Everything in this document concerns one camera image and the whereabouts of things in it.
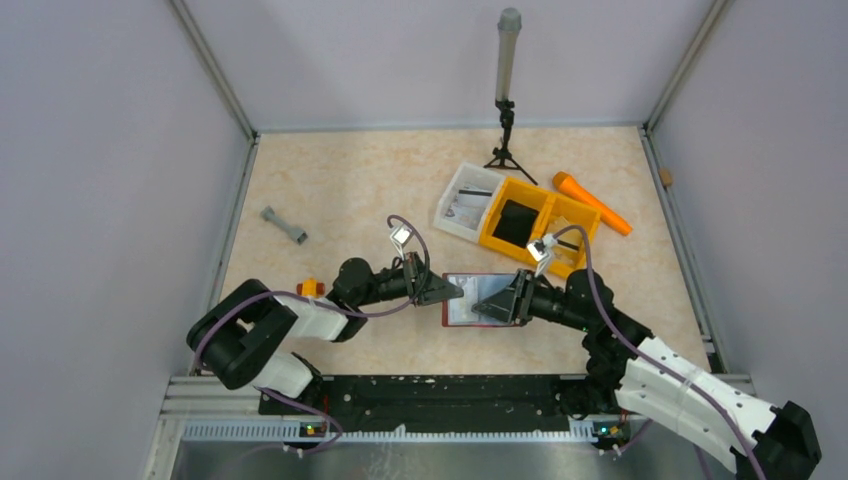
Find red card holder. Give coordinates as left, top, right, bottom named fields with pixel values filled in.
left=441, top=272, right=525, bottom=329

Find grey credit card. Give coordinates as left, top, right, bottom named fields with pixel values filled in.
left=447, top=275, right=518, bottom=325

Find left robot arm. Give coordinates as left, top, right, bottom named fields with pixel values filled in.
left=186, top=252, right=464, bottom=399

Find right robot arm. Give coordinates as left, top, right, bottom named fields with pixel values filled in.
left=473, top=269, right=822, bottom=479

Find tan cards in bin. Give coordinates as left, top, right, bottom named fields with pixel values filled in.
left=546, top=215, right=587, bottom=256

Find cards in white bin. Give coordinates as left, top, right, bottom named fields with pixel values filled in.
left=444, top=188, right=492, bottom=230

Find black block in bin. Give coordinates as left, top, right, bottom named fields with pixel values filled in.
left=492, top=200, right=539, bottom=248

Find yellow plastic bin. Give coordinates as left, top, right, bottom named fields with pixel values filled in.
left=478, top=177, right=601, bottom=278

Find white plastic bin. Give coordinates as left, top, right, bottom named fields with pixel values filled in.
left=433, top=162, right=506, bottom=243

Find small orange toy piece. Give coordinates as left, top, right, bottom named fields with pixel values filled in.
left=296, top=277, right=325, bottom=298

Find orange plastic carrot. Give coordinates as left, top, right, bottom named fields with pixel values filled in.
left=552, top=171, right=633, bottom=236

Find black mini tripod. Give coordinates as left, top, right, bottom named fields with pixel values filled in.
left=484, top=99, right=539, bottom=186

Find grey plastic connector piece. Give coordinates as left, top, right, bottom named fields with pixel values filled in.
left=260, top=206, right=308, bottom=245

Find grey tube on tripod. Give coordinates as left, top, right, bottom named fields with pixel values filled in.
left=495, top=7, right=522, bottom=102

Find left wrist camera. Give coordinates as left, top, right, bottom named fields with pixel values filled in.
left=389, top=224, right=415, bottom=260

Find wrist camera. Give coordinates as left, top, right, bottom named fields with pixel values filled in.
left=526, top=233, right=557, bottom=277
left=389, top=224, right=415, bottom=260

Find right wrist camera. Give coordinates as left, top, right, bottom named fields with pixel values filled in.
left=526, top=233, right=557, bottom=277

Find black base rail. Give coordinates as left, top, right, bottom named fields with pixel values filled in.
left=299, top=374, right=621, bottom=433

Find small tan wall object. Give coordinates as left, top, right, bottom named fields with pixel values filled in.
left=657, top=167, right=674, bottom=188

